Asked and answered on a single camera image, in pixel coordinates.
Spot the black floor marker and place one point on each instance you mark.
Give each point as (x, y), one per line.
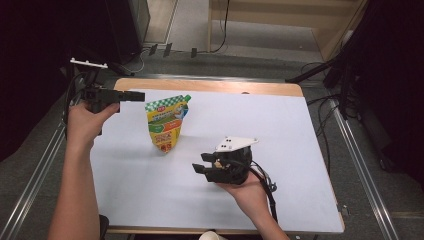
(194, 52)
(152, 49)
(167, 49)

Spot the black cabinet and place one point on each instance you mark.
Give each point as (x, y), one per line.
(126, 26)

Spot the metal floor rail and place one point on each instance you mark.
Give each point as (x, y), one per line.
(363, 170)
(200, 78)
(33, 186)

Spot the wooden shelf frame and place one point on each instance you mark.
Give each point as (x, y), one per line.
(283, 16)

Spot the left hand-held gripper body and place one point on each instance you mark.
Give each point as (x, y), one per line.
(98, 96)

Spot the person's right hand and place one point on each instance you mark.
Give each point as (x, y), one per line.
(250, 196)

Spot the white paper sheet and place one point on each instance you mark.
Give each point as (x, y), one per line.
(283, 133)

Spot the black curtain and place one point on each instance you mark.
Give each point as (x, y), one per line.
(26, 50)
(393, 66)

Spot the white round object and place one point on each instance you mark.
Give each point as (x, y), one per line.
(211, 236)

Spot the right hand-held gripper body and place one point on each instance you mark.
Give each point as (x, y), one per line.
(233, 166)

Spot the person's left hand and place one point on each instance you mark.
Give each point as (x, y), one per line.
(83, 123)

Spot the yellow green seasoning pouch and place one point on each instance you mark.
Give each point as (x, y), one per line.
(165, 126)

